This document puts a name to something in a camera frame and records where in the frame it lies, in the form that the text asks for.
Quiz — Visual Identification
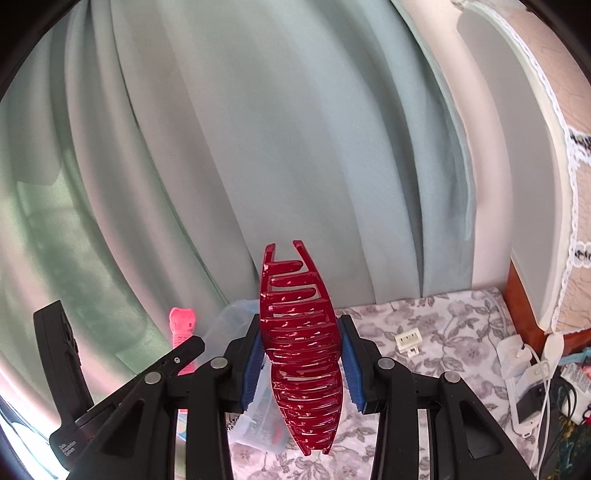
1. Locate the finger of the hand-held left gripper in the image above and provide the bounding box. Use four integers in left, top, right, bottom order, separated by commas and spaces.
74, 335, 206, 432

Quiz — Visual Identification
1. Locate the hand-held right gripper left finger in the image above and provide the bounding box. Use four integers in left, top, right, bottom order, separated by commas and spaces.
83, 314, 264, 480

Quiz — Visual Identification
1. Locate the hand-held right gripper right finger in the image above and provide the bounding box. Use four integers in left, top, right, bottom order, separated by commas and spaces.
337, 315, 539, 480

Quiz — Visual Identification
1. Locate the pink hair clip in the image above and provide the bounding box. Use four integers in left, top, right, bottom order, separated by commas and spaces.
168, 307, 197, 411

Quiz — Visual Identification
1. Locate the red hair claw clip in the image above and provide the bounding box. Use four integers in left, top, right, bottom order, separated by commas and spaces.
259, 240, 347, 455

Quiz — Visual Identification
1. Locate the clear plastic storage box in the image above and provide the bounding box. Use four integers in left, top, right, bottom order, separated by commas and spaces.
203, 299, 296, 448

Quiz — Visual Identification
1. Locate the white plug adapter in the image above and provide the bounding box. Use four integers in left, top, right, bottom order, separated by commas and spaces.
394, 329, 423, 357

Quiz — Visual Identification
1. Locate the white power strip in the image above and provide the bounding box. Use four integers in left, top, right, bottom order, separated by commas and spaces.
496, 333, 566, 437

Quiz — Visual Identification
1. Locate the white charger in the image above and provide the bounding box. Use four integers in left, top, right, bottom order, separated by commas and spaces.
508, 342, 534, 370

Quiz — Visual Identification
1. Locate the brown wooden cabinet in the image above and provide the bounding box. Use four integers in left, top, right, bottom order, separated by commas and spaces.
503, 261, 591, 358

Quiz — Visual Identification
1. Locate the pale green curtain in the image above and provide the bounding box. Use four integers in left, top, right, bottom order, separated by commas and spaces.
0, 0, 476, 416

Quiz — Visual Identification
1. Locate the white appliance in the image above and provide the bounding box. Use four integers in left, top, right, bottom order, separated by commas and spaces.
455, 0, 568, 333

